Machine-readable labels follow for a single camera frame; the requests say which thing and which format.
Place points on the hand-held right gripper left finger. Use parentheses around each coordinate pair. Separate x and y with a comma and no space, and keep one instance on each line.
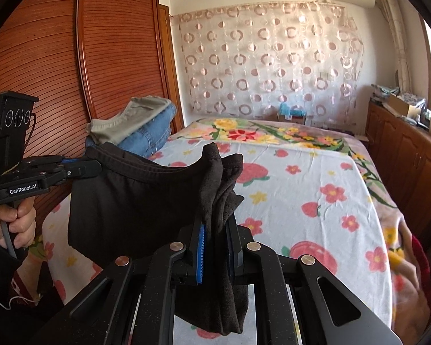
(201,255)

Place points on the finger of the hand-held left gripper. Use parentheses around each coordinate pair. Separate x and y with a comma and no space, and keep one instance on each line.
(82,169)
(43,160)

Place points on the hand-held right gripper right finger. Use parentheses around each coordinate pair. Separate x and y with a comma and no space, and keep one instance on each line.
(233,255)

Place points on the black pants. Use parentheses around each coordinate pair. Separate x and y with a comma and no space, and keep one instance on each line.
(129,205)

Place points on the person's left forearm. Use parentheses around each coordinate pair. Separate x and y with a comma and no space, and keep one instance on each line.
(0,276)

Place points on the folded grey-green pants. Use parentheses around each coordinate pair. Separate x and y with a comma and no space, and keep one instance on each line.
(129,122)

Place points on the person's left hand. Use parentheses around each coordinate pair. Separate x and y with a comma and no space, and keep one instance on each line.
(21,222)

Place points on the folded blue jeans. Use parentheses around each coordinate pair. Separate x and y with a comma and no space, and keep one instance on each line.
(151,133)

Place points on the white floral bed sheet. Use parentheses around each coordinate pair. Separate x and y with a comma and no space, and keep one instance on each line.
(309,187)

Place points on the beige flower blanket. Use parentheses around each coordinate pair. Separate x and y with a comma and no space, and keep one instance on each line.
(258,133)

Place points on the wooden slatted wardrobe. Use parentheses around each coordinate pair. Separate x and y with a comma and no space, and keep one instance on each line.
(111,43)

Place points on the blue packet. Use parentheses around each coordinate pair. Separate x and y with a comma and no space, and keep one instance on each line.
(291,111)

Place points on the red cloth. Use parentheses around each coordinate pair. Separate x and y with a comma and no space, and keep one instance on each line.
(421,258)

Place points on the circle patterned curtain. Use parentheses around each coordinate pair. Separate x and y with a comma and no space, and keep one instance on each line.
(273,61)

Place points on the wooden cabinet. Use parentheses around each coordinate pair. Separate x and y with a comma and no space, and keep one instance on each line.
(409,158)

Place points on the cardboard box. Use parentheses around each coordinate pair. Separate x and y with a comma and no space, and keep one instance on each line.
(398,106)

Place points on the beige window curtain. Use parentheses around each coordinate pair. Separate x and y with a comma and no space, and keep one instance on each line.
(398,43)

